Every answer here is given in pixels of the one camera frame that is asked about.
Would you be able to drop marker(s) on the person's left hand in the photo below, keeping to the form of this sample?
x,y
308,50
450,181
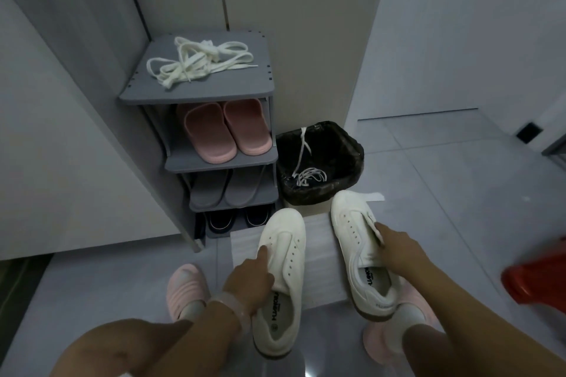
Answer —
x,y
250,284

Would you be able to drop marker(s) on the person's right hand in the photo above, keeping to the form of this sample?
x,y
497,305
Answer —
x,y
402,251

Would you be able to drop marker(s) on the person's right fingers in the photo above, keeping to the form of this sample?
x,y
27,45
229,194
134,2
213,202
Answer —
x,y
383,230

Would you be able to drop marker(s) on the person's left fingers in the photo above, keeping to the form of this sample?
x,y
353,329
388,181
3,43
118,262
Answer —
x,y
264,255

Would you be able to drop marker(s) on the white lace-less sneaker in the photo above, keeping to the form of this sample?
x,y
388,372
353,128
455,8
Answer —
x,y
283,231
349,213

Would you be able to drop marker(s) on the person's right forearm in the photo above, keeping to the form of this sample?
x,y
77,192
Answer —
x,y
477,315

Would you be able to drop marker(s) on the person's left forearm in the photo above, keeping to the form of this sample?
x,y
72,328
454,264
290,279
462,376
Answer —
x,y
205,345

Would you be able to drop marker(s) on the black shoe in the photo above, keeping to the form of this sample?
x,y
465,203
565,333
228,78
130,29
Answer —
x,y
221,222
258,216

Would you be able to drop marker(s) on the white foam sheet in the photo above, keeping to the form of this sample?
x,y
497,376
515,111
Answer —
x,y
319,248

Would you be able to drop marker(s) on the pink wristband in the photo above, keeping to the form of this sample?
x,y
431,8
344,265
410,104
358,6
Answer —
x,y
230,304

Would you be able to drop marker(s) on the grey slipper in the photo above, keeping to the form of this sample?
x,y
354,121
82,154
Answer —
x,y
210,191
247,189

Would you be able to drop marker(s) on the pink ribbed worn slipper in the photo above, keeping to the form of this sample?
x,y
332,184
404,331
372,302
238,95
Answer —
x,y
188,284
378,343

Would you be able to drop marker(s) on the bin with black bag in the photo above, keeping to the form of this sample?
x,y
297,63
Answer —
x,y
338,156

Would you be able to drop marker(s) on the thin white shoelace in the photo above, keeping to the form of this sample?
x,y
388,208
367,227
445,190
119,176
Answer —
x,y
307,178

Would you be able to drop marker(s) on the white sock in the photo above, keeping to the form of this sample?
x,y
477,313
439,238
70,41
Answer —
x,y
404,319
192,311

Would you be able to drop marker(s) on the pink rubber slipper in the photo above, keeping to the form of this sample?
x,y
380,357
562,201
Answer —
x,y
210,133
247,125

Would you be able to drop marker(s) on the person's right leg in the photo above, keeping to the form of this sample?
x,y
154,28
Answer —
x,y
426,354

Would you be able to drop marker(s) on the person's leg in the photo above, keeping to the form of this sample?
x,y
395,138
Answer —
x,y
119,350
426,354

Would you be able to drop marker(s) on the red plastic stool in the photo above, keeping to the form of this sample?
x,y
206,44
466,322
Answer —
x,y
537,279

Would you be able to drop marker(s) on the person's left leg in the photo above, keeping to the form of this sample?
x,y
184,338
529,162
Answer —
x,y
119,350

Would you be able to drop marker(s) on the grey shoe rack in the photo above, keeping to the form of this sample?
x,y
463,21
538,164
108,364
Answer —
x,y
208,80

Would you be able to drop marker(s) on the bundle of white shoelaces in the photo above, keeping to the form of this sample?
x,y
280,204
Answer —
x,y
194,61

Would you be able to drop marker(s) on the black wall socket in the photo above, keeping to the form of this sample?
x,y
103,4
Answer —
x,y
529,132

